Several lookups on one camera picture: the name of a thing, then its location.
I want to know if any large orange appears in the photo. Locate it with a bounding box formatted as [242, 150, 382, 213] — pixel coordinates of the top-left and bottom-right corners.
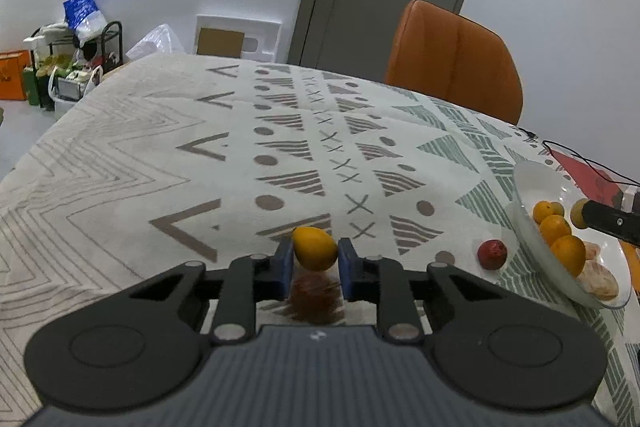
[538, 215, 572, 247]
[550, 235, 586, 279]

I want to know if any peeled pomelo piece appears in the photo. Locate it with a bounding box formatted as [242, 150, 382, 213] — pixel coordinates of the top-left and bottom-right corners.
[585, 242, 601, 260]
[577, 259, 620, 301]

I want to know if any small mandarin orange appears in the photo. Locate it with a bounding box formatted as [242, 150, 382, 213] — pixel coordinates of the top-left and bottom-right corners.
[292, 227, 338, 272]

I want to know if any tiny orange kumquat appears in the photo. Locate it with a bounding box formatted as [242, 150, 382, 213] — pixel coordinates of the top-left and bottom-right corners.
[533, 200, 564, 225]

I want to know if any green lime back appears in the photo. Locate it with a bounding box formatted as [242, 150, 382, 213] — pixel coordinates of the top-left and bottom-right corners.
[570, 198, 589, 230]

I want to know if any red placemat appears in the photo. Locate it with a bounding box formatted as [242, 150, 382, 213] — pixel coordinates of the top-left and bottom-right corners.
[549, 149, 640, 293]

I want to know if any white bakery plate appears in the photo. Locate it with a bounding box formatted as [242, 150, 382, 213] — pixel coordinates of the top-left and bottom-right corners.
[513, 161, 632, 310]

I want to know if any lone red apple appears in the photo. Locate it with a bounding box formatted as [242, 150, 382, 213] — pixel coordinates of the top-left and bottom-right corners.
[477, 239, 508, 271]

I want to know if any patterned tablecloth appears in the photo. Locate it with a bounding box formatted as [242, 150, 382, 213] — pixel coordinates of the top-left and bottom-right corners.
[1, 54, 639, 426]

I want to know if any orange leather chair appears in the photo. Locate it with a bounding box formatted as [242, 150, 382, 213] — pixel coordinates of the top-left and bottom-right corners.
[385, 0, 523, 124]

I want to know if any clear plastic bag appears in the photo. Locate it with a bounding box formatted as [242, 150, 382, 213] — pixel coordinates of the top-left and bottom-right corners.
[126, 24, 186, 61]

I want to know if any white bag of items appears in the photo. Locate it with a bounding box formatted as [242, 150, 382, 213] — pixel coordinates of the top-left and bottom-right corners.
[48, 66, 103, 105]

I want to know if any black metal rack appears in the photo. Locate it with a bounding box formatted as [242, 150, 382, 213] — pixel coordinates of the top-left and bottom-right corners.
[24, 20, 124, 90]

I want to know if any blue white plastic bag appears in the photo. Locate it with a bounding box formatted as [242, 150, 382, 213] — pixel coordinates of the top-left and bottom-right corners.
[63, 0, 107, 46]

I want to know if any orange box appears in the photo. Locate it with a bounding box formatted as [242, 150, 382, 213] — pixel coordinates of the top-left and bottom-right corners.
[0, 50, 29, 101]

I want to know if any black cable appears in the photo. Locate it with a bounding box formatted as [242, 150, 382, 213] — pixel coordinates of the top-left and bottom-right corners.
[516, 126, 640, 188]

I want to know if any white foam packaging frame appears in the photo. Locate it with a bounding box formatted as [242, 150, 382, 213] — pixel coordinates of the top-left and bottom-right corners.
[194, 14, 281, 63]

